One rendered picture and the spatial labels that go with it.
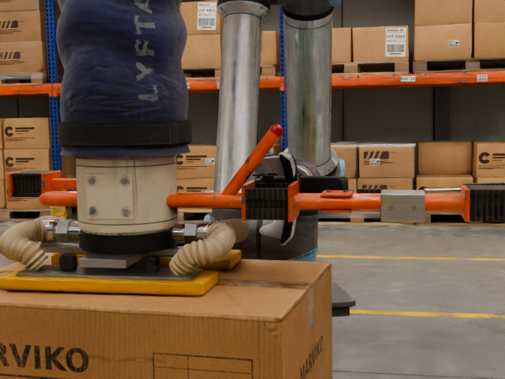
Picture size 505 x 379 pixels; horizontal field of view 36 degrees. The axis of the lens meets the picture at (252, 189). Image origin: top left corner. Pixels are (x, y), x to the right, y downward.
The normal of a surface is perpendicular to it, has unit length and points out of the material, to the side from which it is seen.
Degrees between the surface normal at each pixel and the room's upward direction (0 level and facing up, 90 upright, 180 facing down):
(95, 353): 90
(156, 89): 80
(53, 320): 90
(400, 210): 90
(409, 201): 90
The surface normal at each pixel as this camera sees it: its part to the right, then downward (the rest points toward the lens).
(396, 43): -0.21, 0.09
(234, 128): -0.09, -0.14
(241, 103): 0.17, -0.12
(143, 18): 0.62, -0.22
